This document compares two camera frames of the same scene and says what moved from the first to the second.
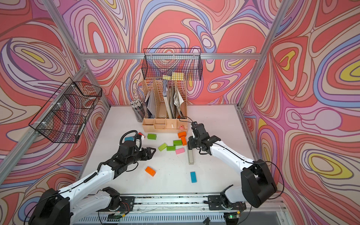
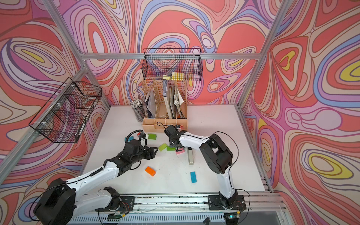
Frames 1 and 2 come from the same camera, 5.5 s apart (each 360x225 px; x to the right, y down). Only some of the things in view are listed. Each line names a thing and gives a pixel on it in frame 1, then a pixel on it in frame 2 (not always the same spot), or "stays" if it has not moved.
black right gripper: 192,145 to 171,144
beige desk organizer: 165,106 stays
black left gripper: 144,152 stays
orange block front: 150,171 stays
